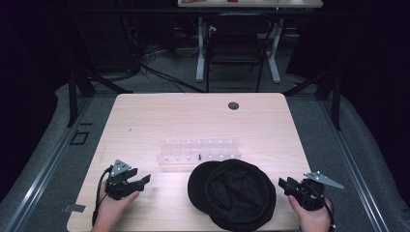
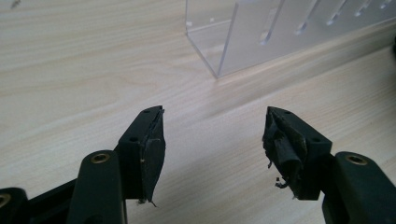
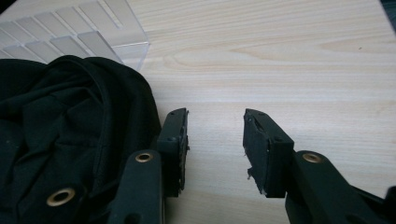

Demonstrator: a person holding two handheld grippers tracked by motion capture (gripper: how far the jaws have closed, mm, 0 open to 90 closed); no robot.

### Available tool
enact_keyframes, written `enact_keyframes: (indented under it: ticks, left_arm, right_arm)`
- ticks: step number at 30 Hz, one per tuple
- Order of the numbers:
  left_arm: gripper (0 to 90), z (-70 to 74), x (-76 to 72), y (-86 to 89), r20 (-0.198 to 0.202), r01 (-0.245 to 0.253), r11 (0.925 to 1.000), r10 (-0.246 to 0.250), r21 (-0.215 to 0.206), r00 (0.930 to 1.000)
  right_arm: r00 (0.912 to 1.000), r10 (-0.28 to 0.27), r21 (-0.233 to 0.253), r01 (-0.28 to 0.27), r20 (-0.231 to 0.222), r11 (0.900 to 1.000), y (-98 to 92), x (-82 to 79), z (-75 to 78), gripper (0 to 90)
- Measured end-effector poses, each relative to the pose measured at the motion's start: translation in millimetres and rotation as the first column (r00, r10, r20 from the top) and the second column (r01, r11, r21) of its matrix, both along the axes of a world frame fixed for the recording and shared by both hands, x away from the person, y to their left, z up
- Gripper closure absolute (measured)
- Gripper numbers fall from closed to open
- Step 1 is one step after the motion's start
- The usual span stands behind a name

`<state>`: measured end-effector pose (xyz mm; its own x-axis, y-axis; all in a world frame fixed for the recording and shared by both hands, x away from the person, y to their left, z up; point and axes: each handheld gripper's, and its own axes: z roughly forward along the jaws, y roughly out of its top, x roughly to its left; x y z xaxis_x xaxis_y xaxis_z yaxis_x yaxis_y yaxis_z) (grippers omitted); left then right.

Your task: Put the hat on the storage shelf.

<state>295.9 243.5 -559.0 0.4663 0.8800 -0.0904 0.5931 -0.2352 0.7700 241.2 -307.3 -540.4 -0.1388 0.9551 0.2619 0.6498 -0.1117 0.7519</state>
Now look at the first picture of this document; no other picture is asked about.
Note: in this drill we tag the person's left hand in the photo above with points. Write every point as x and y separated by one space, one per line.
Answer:
111 209

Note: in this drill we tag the black metal stand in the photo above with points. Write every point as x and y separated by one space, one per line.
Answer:
335 96
74 96

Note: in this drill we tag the clear acrylic rack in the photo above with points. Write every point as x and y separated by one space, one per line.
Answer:
198 151

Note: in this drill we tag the grey tape strip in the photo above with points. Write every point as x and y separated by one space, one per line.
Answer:
74 208

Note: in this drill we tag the round grey table grommet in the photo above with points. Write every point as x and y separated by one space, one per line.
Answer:
233 105

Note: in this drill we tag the aluminium floor rail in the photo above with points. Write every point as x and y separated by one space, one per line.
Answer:
48 164
351 161

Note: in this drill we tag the white-legged desk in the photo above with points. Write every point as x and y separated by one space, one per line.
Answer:
201 48

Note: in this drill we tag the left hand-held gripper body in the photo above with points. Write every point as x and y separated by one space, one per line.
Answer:
118 188

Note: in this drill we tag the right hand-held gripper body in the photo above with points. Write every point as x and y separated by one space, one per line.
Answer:
309 195

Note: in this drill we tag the person's right hand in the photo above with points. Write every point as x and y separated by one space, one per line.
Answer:
311 219

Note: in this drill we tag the black chair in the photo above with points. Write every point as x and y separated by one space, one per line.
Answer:
237 45

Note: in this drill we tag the black cloth hat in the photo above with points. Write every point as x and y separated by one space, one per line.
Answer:
237 196

